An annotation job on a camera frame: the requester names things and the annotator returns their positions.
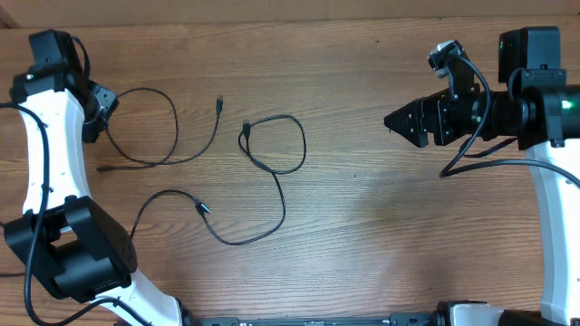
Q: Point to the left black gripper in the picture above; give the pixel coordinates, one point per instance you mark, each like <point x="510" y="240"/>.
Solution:
<point x="107" y="100"/>

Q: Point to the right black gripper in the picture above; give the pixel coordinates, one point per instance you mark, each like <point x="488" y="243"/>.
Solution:
<point x="446" y="136"/>

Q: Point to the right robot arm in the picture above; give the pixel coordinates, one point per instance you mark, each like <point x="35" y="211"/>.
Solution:
<point x="538" y="111"/>

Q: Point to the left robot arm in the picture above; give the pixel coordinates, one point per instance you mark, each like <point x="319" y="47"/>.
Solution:
<point x="67" y="242"/>

